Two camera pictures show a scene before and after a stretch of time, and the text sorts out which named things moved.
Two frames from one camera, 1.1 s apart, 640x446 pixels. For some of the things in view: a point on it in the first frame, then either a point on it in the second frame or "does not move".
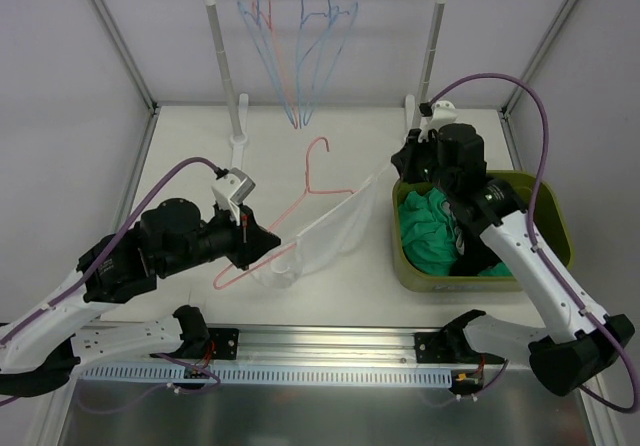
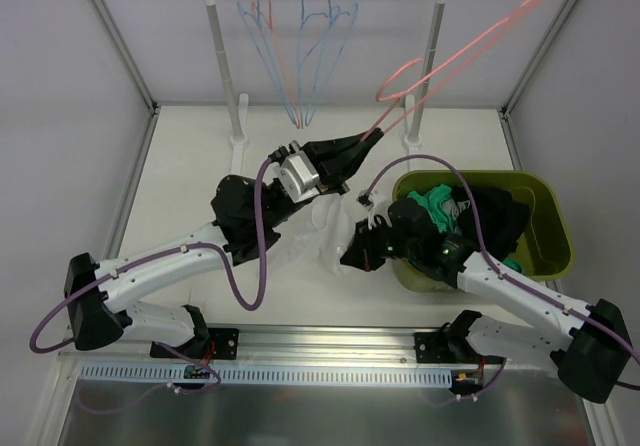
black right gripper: [409, 156] to [372, 245]
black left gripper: [242, 245] to [326, 167]
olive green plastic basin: [552, 222] does not move
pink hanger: [303, 196] to [380, 116]
